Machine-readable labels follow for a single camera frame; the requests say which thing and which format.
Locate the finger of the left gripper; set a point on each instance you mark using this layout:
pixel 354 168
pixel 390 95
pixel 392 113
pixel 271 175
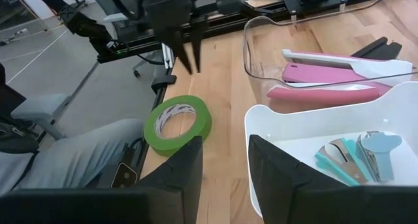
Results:
pixel 181 51
pixel 198 38

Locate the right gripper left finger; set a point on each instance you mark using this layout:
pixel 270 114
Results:
pixel 183 178

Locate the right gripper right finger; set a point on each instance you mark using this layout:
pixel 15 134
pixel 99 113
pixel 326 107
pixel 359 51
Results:
pixel 277 178

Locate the green tape roll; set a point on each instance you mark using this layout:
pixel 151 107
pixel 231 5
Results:
pixel 173 147

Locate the teal staple remover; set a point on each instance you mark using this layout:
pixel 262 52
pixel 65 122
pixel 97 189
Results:
pixel 339 171

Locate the grey-blue staple remover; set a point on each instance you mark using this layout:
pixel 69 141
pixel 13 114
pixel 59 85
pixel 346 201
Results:
pixel 382 152

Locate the pink and white stapler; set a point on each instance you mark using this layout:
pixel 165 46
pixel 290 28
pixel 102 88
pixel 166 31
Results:
pixel 326 73

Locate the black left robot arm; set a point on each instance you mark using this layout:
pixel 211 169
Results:
pixel 81 25

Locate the black smartphone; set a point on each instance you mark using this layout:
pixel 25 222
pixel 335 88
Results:
pixel 124 175

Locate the clear plastic bin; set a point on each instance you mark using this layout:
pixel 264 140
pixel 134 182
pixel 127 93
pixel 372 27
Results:
pixel 261 54

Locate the white plastic bin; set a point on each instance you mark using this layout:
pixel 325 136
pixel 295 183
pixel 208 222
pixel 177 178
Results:
pixel 326 119

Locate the person's leg in jeans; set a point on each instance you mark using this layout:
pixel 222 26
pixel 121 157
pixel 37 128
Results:
pixel 65 152

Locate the grey chair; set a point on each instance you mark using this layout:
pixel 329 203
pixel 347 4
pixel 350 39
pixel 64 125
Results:
pixel 39 108

